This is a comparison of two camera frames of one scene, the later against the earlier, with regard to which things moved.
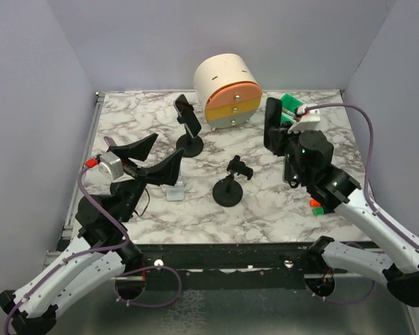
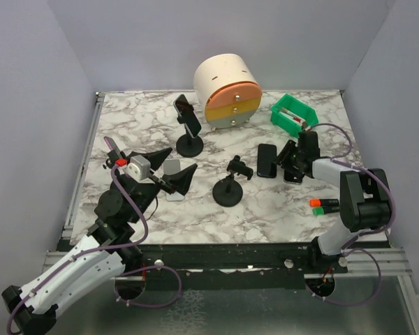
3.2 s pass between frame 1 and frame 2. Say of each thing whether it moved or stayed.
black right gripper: moved
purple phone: stayed
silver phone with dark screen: stayed
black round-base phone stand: stayed
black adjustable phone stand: stayed
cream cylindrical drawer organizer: stayed
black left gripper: moved
